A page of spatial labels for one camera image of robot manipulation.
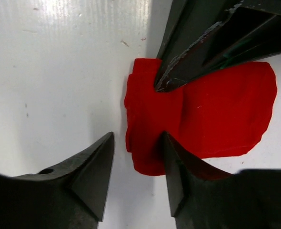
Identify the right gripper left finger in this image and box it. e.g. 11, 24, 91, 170
0, 132, 114, 229

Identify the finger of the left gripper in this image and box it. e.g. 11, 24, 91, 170
156, 0, 242, 79
154, 0, 281, 92

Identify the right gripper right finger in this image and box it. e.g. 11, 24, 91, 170
163, 132, 281, 229

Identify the red sock with white bear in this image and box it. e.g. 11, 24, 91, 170
124, 58, 277, 176

